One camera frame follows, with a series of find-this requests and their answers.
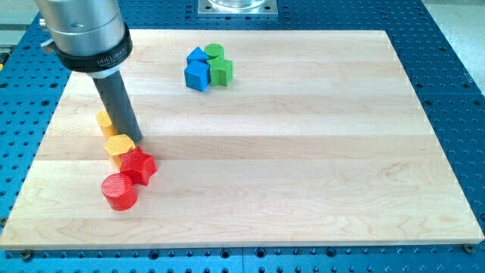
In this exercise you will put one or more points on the light wooden board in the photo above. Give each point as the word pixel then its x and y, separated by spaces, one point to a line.
pixel 318 140

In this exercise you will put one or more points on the blue cube block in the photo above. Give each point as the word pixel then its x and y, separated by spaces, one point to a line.
pixel 197 75

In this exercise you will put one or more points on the yellow hexagon block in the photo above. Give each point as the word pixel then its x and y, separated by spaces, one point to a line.
pixel 117 145

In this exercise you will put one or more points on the red cylinder block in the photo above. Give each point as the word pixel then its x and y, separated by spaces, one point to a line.
pixel 119 191

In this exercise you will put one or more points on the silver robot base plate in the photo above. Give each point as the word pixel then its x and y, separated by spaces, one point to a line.
pixel 237 8

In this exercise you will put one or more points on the yellow heart block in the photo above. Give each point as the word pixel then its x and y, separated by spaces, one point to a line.
pixel 105 124

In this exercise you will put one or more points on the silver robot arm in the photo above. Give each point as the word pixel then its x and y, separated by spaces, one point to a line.
pixel 91 37

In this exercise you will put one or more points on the red star block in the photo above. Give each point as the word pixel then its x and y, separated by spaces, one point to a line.
pixel 138 165

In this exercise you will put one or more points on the blue perforated base table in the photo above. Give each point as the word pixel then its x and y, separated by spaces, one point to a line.
pixel 440 45

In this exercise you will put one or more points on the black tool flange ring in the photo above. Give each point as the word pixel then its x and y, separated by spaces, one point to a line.
pixel 98 66

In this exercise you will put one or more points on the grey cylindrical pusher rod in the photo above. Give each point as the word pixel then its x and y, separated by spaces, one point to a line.
pixel 116 101

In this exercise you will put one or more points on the green cylinder block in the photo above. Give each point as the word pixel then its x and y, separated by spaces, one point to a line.
pixel 214 50

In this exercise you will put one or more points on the green star block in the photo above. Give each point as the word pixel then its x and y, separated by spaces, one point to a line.
pixel 221 71

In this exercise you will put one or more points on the blue triangle block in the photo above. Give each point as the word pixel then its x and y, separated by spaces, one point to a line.
pixel 197 54

